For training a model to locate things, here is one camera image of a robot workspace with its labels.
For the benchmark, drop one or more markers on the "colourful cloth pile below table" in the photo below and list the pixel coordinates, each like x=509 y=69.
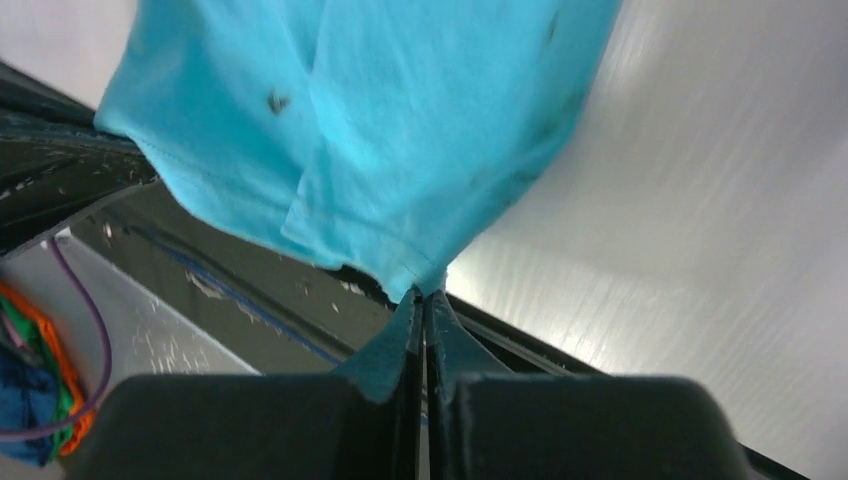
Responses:
x=37 y=396

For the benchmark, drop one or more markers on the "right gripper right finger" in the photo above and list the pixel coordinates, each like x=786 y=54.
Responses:
x=489 y=422

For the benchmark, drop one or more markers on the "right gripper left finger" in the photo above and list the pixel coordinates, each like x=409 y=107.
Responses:
x=358 y=421

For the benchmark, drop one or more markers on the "turquoise t-shirt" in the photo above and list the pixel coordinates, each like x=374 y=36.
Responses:
x=379 y=135

